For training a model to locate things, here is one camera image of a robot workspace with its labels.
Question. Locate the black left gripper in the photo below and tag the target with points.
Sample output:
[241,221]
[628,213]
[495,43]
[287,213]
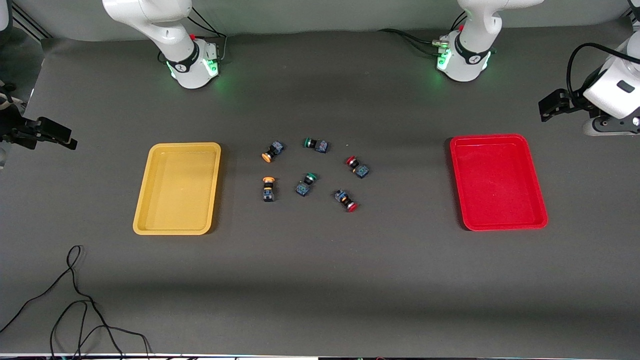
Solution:
[571,101]

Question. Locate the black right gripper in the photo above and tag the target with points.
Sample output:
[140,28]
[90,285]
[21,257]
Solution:
[20,131]

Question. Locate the red push button switch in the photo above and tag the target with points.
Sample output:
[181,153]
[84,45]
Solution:
[361,171]
[342,196]

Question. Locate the yellow push button switch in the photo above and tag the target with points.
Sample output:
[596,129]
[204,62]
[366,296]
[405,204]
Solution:
[269,192]
[275,148]

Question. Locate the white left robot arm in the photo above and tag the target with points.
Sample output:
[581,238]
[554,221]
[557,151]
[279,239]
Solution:
[470,30]

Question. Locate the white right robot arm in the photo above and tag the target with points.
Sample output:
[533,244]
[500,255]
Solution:
[150,20]

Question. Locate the red plastic tray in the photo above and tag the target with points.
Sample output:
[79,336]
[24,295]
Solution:
[495,210]

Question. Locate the yellow plastic tray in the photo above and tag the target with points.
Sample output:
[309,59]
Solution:
[175,210]

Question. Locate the dark grey table mat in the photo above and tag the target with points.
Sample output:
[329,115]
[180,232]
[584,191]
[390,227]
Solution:
[320,280]

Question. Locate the aluminium frame rail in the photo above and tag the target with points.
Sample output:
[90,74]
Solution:
[30,22]

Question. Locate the green push button switch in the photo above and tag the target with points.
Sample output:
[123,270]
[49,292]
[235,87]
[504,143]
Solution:
[320,146]
[302,189]

